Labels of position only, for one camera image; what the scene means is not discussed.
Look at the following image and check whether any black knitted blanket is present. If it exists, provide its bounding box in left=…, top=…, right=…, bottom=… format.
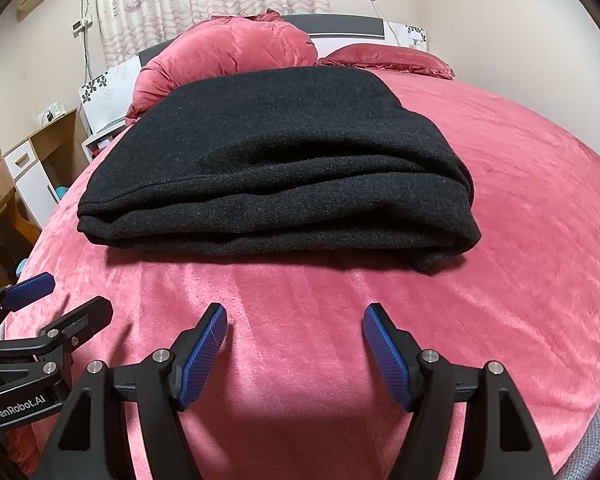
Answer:
left=77, top=66, right=482, bottom=273

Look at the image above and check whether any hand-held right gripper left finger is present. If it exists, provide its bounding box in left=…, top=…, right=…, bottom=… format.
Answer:
left=39, top=302, right=228, bottom=480

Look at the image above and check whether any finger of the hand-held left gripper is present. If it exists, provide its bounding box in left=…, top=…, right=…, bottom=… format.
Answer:
left=0, top=272, right=56, bottom=331
left=37, top=296, right=115, bottom=361

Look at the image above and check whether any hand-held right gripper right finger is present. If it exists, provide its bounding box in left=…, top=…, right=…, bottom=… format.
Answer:
left=362, top=303, right=556, bottom=480

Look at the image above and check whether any rolled pink duvet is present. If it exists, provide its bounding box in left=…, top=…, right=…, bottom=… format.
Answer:
left=125, top=10, right=318, bottom=123

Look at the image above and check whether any red satin pillow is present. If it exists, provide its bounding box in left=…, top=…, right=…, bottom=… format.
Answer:
left=316, top=44, right=456, bottom=81

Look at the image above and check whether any grey clothing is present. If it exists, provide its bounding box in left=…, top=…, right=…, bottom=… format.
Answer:
left=555, top=390, right=600, bottom=480

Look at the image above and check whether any grey and white headboard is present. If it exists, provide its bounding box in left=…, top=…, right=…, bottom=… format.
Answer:
left=138, top=14, right=385, bottom=68

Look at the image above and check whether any white power cable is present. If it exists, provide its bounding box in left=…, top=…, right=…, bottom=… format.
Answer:
left=370, top=0, right=406, bottom=46

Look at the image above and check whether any pink plush bed blanket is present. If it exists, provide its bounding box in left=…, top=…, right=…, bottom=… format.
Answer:
left=2, top=67, right=600, bottom=480

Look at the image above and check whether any wooden desk cabinet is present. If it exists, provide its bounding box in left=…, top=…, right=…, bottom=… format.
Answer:
left=0, top=107, right=91, bottom=281

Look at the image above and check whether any grey wall cable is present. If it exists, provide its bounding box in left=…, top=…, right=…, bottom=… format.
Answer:
left=77, top=0, right=95, bottom=86

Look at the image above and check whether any white floral bedside cabinet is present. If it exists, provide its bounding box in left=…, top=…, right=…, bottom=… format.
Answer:
left=77, top=57, right=143, bottom=163
left=382, top=20, right=428, bottom=53

